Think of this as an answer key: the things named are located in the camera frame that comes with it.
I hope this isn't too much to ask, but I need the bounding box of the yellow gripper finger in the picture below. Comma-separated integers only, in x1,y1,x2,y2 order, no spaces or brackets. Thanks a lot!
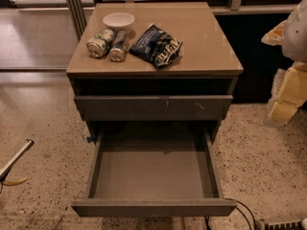
261,21,286,46
264,61,307,127

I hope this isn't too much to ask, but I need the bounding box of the blue silver redbull can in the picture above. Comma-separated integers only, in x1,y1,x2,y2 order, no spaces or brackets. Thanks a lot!
109,31,128,62

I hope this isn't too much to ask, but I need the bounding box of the grey drawer cabinet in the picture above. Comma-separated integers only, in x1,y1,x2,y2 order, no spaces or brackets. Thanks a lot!
67,2,243,137

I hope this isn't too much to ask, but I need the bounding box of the closed grey top drawer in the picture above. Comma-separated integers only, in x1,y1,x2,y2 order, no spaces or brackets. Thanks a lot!
75,95,232,121

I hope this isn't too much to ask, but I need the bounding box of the open grey middle drawer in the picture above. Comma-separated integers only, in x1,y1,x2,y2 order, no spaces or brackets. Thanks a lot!
72,124,237,218

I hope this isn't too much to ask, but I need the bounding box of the green white soda can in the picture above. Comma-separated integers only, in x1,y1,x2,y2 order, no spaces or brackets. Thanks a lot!
86,29,115,58

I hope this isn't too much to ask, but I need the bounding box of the dark blue chip bag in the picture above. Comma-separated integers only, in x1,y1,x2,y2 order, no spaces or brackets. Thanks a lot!
129,23,182,69

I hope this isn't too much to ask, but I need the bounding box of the white power strip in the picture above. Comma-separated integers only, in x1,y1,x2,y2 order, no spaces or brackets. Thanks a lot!
256,219,307,230

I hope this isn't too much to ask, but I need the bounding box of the white ceramic bowl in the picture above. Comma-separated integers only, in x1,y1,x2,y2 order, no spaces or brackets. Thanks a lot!
103,12,134,32

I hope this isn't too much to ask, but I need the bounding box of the blue tape piece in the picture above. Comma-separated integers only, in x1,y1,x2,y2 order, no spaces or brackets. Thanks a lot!
86,136,93,143

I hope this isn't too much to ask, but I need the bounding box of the metal bar with yellow hook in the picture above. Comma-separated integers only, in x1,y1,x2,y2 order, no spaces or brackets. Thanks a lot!
0,139,35,187

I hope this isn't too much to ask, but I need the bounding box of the black floor cable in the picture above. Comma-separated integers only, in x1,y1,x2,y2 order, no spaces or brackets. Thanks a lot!
204,197,258,230

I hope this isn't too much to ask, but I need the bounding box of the metal window frame post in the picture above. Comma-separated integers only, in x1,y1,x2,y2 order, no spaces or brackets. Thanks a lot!
66,0,86,40

